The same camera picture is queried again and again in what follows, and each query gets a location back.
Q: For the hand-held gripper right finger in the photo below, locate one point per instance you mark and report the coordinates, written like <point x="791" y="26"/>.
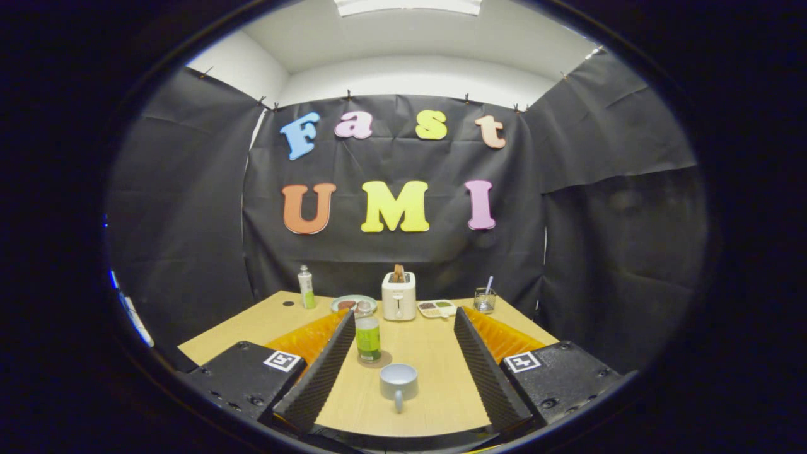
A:
<point x="485" y="369"/>

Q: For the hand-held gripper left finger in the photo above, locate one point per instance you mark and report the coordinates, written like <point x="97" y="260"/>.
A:
<point x="325" y="369"/>

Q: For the green juice bottle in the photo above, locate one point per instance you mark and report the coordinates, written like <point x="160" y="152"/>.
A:
<point x="368" y="337"/>

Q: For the round brown coaster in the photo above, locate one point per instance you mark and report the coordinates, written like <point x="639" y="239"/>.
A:
<point x="386" y="359"/>

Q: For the pale grey cup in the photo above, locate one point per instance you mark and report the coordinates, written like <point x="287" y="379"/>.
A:
<point x="398" y="381"/>

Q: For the wooden table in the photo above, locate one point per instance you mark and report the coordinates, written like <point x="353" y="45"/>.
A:
<point x="435" y="378"/>

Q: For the pale green plate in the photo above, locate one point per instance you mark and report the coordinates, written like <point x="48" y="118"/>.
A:
<point x="340" y="311"/>

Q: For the brown food piece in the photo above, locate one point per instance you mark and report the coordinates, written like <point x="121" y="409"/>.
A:
<point x="346" y="305"/>

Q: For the clear square holder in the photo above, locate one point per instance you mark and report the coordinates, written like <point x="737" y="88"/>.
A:
<point x="485" y="301"/>

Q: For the white divided snack tray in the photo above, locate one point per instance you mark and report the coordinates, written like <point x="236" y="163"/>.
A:
<point x="436" y="308"/>

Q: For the white tube with green label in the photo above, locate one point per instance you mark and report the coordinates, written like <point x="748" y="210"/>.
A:
<point x="307" y="290"/>

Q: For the white toaster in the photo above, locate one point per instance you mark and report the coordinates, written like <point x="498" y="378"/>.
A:
<point x="398" y="301"/>

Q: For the black backdrop cloth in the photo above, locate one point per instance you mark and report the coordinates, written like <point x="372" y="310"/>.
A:
<point x="353" y="252"/>

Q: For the brown toast slice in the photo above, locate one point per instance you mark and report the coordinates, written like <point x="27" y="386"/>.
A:
<point x="399" y="272"/>

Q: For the ceiling light panel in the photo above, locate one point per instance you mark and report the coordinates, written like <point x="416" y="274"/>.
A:
<point x="408" y="6"/>

